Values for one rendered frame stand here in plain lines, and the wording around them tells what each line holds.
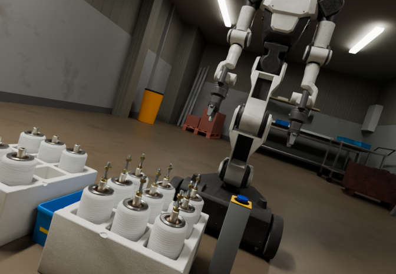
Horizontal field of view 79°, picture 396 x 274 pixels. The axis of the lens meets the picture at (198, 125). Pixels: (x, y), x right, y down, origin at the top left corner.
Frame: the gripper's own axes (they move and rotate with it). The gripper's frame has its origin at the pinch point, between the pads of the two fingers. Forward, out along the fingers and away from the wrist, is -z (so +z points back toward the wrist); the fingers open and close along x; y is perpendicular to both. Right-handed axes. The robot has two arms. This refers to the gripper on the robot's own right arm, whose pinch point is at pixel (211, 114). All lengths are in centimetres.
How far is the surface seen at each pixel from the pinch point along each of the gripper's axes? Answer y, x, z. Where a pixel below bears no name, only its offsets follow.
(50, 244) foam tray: -18, 60, -66
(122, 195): -9, 48, -49
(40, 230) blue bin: -29, 51, -69
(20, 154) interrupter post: -42, 59, -48
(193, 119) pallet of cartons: -130, -483, 102
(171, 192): 3, 36, -44
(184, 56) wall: -219, -468, 266
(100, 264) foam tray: -2, 61, -65
